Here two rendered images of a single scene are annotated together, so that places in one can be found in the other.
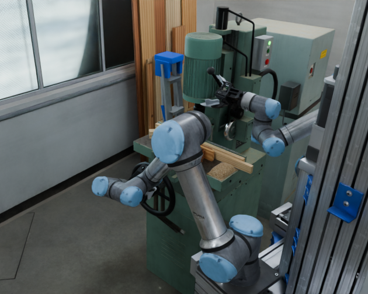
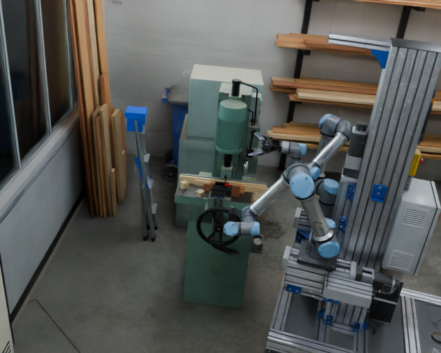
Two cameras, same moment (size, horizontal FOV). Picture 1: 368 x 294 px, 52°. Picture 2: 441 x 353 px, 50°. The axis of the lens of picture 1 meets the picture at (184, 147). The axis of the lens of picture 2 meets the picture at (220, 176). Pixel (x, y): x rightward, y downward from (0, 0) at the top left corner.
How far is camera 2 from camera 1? 1.79 m
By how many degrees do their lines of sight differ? 32
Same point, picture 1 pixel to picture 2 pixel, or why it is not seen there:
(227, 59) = not seen: hidden behind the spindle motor
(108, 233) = (126, 288)
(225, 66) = not seen: hidden behind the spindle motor
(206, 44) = (242, 111)
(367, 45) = (386, 116)
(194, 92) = (232, 146)
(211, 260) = (330, 245)
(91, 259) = (132, 313)
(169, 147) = (306, 188)
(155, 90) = (103, 142)
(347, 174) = (378, 178)
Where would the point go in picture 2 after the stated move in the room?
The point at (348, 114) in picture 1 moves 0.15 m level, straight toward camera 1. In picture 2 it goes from (377, 149) to (390, 161)
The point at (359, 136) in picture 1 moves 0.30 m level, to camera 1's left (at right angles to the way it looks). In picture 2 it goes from (383, 158) to (346, 169)
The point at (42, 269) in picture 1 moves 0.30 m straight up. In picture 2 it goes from (99, 338) to (97, 304)
